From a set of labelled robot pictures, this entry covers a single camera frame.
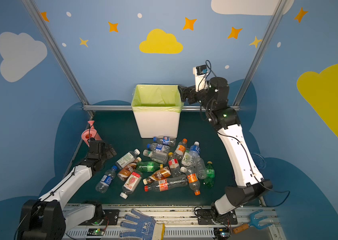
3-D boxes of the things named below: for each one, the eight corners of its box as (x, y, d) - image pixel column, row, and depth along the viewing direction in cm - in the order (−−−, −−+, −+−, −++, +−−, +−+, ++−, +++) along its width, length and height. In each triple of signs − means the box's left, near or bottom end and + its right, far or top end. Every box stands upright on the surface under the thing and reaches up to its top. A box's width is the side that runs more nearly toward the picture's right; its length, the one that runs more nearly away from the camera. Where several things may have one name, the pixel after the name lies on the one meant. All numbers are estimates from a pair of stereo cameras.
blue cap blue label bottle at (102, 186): (95, 190, 82) (93, 189, 79) (110, 166, 91) (109, 164, 89) (104, 194, 81) (102, 192, 78) (119, 168, 90) (117, 166, 88)
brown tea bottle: (116, 177, 87) (114, 175, 84) (133, 156, 97) (132, 153, 94) (124, 182, 86) (122, 180, 83) (141, 160, 95) (140, 157, 92)
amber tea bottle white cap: (145, 188, 83) (144, 185, 80) (142, 180, 86) (141, 178, 83) (171, 175, 88) (171, 173, 85) (167, 169, 91) (167, 166, 88)
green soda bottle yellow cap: (136, 172, 89) (135, 170, 87) (137, 163, 92) (136, 161, 90) (163, 172, 89) (162, 170, 87) (163, 163, 93) (163, 161, 90)
